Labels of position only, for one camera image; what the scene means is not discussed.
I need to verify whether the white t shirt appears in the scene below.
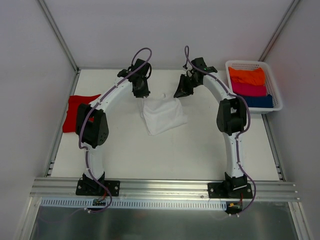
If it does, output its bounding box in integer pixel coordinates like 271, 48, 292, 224
137, 94, 188, 136

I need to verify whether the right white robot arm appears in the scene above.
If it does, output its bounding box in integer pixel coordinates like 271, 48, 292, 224
173, 57, 253, 199

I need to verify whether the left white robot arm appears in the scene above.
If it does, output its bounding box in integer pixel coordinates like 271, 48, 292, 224
75, 59, 152, 196

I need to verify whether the pink t shirt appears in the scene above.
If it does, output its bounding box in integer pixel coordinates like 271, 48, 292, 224
231, 80, 267, 97

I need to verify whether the orange t shirt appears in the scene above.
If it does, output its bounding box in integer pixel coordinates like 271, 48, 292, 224
228, 67, 266, 86

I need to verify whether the blue t shirt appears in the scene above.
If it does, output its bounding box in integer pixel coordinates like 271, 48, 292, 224
243, 94, 274, 108

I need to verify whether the folded red t shirt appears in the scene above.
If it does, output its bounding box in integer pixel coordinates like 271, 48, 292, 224
62, 94, 100, 133

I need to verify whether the white plastic basket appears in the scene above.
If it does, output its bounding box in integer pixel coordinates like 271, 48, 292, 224
225, 60, 283, 114

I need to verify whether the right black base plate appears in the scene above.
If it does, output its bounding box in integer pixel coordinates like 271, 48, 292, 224
207, 182, 254, 199

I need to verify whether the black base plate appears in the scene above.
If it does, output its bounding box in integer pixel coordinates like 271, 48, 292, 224
207, 182, 254, 199
75, 175, 121, 197

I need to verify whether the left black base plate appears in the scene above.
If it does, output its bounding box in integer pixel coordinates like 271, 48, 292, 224
75, 175, 121, 197

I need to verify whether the white slotted cable duct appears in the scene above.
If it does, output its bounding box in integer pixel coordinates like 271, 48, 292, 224
40, 197, 227, 211

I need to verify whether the aluminium mounting rail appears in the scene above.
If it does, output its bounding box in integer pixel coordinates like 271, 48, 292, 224
30, 177, 301, 202

